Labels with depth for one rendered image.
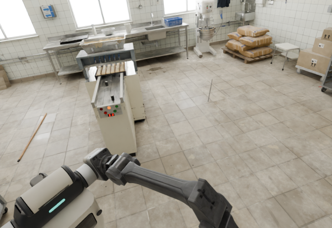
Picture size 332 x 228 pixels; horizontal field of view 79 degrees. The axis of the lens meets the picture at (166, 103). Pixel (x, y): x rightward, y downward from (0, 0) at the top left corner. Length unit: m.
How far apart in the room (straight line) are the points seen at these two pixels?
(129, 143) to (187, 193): 1.94
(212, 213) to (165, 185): 0.15
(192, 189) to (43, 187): 0.46
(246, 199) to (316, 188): 0.71
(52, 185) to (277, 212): 1.95
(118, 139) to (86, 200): 1.59
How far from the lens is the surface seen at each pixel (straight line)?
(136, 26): 5.74
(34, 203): 0.77
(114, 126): 2.34
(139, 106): 3.02
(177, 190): 0.63
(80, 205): 0.93
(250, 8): 6.64
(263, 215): 2.24
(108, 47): 2.73
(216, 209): 0.65
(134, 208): 2.26
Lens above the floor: 1.88
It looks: 32 degrees down
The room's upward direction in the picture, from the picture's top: 7 degrees counter-clockwise
